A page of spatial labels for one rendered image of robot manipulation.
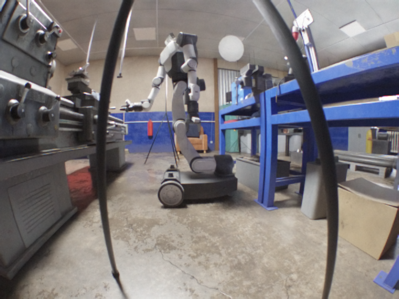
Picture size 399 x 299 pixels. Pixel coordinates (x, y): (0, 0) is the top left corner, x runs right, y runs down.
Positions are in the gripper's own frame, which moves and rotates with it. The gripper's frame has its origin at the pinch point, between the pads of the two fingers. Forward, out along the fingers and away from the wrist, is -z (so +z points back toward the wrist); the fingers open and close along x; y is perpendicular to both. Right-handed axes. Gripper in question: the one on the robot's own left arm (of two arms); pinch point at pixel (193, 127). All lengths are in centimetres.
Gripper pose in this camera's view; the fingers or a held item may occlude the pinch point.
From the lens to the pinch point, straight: 124.6
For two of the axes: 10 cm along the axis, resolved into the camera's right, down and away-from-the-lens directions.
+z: -0.3, -10.0, 0.1
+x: -8.4, 0.2, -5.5
